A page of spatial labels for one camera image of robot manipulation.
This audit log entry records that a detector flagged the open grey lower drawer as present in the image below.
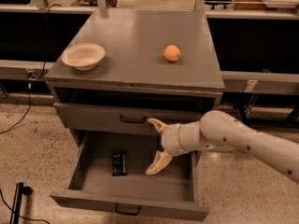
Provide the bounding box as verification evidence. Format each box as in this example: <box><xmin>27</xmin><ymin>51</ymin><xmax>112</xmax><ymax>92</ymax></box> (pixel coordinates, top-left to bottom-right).
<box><xmin>51</xmin><ymin>133</ymin><xmax>209</xmax><ymax>221</ymax></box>

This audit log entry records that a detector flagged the black table leg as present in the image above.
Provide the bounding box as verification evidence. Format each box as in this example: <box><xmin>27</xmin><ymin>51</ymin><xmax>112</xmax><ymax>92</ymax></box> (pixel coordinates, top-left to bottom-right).
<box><xmin>238</xmin><ymin>105</ymin><xmax>250</xmax><ymax>126</ymax></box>

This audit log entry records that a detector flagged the black stand bottom left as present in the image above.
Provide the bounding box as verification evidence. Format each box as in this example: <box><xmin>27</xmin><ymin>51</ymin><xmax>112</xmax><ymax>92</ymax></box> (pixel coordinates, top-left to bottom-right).
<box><xmin>9</xmin><ymin>182</ymin><xmax>33</xmax><ymax>224</ymax></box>

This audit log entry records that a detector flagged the black drawer handle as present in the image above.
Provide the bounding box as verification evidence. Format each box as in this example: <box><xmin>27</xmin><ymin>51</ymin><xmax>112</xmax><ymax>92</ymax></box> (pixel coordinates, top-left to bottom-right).
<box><xmin>120</xmin><ymin>114</ymin><xmax>146</xmax><ymax>124</ymax></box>
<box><xmin>115</xmin><ymin>203</ymin><xmax>141</xmax><ymax>216</ymax></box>

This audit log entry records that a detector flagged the grey drawer cabinet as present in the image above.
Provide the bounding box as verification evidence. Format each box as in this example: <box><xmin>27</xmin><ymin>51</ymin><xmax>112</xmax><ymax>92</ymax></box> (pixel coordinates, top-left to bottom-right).
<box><xmin>46</xmin><ymin>8</ymin><xmax>224</xmax><ymax>144</ymax></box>

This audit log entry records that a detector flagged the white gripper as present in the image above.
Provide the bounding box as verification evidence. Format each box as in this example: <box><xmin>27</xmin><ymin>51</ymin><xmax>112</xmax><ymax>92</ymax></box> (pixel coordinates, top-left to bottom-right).
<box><xmin>146</xmin><ymin>118</ymin><xmax>188</xmax><ymax>175</ymax></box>

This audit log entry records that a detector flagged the black cable on floor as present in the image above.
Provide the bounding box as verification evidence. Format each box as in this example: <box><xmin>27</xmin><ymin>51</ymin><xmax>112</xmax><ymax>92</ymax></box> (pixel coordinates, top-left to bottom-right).
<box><xmin>0</xmin><ymin>3</ymin><xmax>63</xmax><ymax>135</ymax></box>

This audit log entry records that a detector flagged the orange fruit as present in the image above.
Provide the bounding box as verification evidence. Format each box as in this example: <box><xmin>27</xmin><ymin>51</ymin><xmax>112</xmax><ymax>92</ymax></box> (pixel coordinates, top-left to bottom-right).
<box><xmin>164</xmin><ymin>45</ymin><xmax>180</xmax><ymax>63</ymax></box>

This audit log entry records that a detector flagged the closed grey drawer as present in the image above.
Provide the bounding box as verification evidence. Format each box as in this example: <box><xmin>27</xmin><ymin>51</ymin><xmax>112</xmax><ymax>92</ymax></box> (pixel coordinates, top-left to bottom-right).
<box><xmin>53</xmin><ymin>102</ymin><xmax>218</xmax><ymax>139</ymax></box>

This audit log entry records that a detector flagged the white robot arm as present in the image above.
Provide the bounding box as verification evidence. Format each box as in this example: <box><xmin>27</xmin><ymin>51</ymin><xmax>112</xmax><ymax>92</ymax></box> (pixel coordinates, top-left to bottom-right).
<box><xmin>146</xmin><ymin>110</ymin><xmax>299</xmax><ymax>183</ymax></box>

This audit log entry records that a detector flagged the black drawer handle upper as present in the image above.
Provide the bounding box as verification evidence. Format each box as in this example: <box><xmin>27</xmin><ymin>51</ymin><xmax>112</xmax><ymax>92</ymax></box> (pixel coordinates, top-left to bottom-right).
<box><xmin>120</xmin><ymin>114</ymin><xmax>146</xmax><ymax>124</ymax></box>

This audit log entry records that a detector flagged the dark blue snack bar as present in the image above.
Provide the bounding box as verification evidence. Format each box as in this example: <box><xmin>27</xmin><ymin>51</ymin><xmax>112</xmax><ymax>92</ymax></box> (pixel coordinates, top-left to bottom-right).
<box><xmin>112</xmin><ymin>151</ymin><xmax>127</xmax><ymax>176</ymax></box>

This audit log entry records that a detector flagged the black drawer handle lower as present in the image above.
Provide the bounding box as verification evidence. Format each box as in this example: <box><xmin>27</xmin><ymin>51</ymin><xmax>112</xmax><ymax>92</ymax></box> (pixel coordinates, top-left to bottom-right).
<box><xmin>115</xmin><ymin>203</ymin><xmax>141</xmax><ymax>216</ymax></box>

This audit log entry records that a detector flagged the white paper bowl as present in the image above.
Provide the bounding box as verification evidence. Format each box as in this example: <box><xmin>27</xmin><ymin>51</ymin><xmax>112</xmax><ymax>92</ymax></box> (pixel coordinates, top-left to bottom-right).
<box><xmin>61</xmin><ymin>43</ymin><xmax>106</xmax><ymax>71</ymax></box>

